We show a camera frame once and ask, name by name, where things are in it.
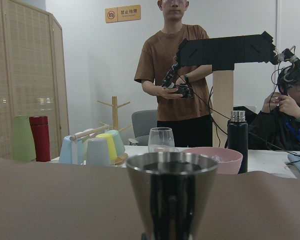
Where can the steel jigger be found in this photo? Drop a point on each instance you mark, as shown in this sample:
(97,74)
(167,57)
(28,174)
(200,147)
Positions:
(171,191)

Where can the yellow cup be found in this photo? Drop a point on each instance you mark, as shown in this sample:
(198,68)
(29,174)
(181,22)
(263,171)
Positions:
(110,145)

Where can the grey cup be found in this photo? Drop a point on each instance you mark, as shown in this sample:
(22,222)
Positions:
(97,152)

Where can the light blue cup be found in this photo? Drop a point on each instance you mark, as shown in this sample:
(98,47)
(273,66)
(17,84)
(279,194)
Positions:
(66,152)

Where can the grey chair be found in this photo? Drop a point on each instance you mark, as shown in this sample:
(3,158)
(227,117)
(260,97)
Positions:
(142,122)

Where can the wine glass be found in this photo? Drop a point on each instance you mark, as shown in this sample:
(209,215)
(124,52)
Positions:
(161,139)

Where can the wooden mug tree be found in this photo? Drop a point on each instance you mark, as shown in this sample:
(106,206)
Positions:
(115,117)

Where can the person in brown shirt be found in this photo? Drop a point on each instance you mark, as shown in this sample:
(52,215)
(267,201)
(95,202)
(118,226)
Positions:
(189,118)

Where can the black insulated bottle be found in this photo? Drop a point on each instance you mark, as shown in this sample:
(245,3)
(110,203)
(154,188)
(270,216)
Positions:
(237,137)

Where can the pink bowl with ice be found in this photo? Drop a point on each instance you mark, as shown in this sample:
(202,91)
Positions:
(229,161)

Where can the black teleoperation stand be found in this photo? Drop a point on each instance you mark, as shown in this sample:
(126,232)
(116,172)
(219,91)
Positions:
(222,54)

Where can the red thermos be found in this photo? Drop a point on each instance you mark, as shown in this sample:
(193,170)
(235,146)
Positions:
(40,131)

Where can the green tumbler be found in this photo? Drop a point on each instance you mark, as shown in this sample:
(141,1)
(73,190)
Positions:
(23,146)

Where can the seated person in black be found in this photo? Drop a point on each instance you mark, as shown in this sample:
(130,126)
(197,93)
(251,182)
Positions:
(277,125)

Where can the orange wall sign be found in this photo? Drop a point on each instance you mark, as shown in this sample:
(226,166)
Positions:
(123,13)

